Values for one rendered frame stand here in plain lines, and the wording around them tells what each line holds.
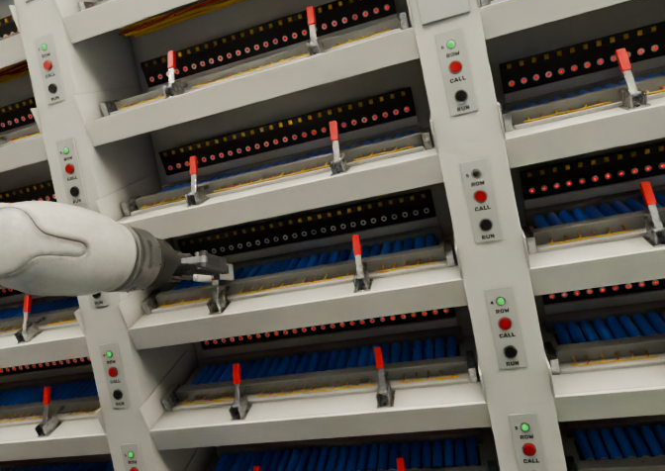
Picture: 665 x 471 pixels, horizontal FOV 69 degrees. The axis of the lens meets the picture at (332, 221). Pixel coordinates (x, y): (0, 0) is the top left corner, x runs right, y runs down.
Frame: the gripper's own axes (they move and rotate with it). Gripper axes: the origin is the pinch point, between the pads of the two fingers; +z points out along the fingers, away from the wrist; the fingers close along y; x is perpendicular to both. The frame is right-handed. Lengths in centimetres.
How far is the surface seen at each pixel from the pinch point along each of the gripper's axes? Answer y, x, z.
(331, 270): 20.4, -2.5, 4.6
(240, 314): 5.1, -8.1, -1.0
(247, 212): 9.9, 8.4, -4.6
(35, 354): -40.8, -10.0, 0.1
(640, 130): 70, 8, -4
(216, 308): -0.7, -6.3, 1.0
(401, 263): 32.8, -3.3, 5.1
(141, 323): -16.2, -6.9, 0.4
